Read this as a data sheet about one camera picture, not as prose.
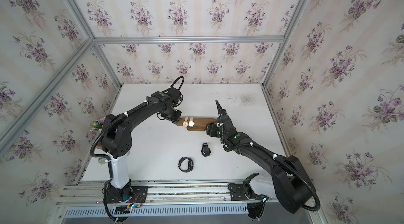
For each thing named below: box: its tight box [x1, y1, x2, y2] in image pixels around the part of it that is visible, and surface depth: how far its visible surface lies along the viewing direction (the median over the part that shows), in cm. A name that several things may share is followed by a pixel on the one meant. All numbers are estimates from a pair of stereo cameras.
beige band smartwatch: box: [188, 116, 195, 128], surface depth 90 cm
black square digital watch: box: [200, 142, 211, 158], surface depth 84 cm
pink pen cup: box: [89, 120, 104, 131], surface depth 84 cm
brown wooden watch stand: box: [175, 117, 218, 132], surface depth 93 cm
